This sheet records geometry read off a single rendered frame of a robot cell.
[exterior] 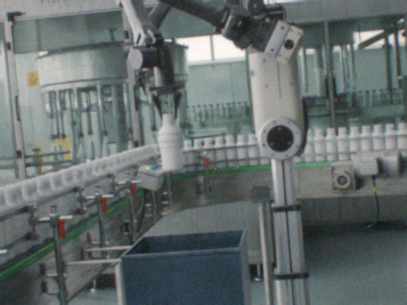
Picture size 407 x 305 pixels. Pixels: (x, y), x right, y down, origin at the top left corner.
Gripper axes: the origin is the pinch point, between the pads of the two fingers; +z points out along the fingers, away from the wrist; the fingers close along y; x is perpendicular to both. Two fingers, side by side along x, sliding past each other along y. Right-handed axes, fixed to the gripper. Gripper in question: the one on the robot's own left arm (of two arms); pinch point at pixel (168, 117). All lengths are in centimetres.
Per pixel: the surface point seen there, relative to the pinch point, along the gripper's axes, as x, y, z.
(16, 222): -45, -34, 20
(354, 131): 168, 77, 20
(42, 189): -20.1, -33.7, 15.6
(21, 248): -44, -34, 27
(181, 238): 2.6, 0.1, 36.3
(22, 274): -53, -32, 31
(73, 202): 3.1, -31.0, 22.7
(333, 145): 171, 66, 27
